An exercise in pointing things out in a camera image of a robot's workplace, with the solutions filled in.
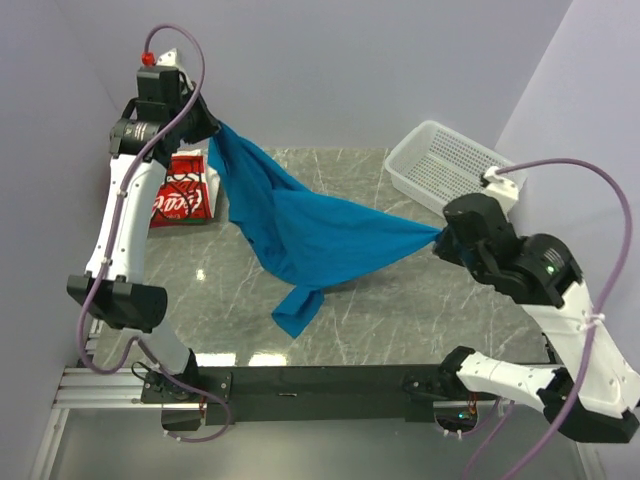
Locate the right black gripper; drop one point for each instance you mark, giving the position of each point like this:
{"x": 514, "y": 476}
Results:
{"x": 444, "y": 248}

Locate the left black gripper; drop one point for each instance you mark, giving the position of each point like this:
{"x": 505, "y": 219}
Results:
{"x": 208, "y": 126}

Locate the blue t shirt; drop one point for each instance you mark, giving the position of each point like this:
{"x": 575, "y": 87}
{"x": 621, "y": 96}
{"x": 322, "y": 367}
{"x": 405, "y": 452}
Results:
{"x": 309, "y": 240}

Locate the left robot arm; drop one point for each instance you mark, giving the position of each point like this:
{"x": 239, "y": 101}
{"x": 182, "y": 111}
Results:
{"x": 111, "y": 289}

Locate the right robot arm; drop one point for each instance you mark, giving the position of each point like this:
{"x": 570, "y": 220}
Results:
{"x": 540, "y": 274}

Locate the white plastic basket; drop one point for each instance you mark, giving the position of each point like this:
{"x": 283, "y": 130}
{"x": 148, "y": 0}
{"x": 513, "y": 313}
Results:
{"x": 434, "y": 164}

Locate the folded red Coca-Cola shirt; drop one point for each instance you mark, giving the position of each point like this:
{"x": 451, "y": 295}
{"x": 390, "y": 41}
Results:
{"x": 189, "y": 192}

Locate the black base bar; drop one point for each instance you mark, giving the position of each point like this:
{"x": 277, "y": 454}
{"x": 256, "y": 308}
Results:
{"x": 306, "y": 393}

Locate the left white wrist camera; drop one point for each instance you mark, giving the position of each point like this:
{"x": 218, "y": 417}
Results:
{"x": 170, "y": 59}

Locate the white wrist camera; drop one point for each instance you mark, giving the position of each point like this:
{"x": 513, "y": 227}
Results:
{"x": 170, "y": 59}
{"x": 500, "y": 188}

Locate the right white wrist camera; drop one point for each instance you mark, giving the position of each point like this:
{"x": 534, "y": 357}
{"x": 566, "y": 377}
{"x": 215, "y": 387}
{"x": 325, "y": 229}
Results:
{"x": 500, "y": 188}

